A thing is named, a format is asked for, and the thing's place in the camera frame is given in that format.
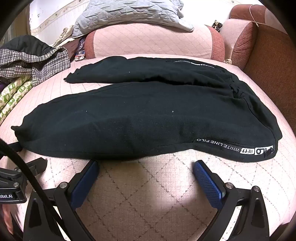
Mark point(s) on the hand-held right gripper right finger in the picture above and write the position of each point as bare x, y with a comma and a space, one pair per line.
208, 185

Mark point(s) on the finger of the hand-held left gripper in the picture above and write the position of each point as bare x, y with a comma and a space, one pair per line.
32, 165
15, 146

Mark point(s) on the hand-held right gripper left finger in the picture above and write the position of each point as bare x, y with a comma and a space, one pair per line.
84, 183

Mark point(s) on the black pants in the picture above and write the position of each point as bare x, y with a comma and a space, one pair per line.
138, 115

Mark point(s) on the green patterned blanket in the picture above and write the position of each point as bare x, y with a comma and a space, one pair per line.
13, 95

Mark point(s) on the purple cloth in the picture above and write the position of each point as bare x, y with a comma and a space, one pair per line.
1, 88

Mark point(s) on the colourful packet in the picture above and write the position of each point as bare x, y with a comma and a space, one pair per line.
80, 54

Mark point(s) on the cream cloth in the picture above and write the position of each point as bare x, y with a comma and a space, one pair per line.
64, 34

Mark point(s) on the brown sofa armrest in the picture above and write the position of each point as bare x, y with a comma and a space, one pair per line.
272, 69

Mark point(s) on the small pink and red cushion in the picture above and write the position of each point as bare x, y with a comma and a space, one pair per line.
233, 37

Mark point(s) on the pink and red bolster cushion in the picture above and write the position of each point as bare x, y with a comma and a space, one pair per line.
150, 41

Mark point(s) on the grey quilted pillow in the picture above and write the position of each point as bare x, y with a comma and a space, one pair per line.
129, 16

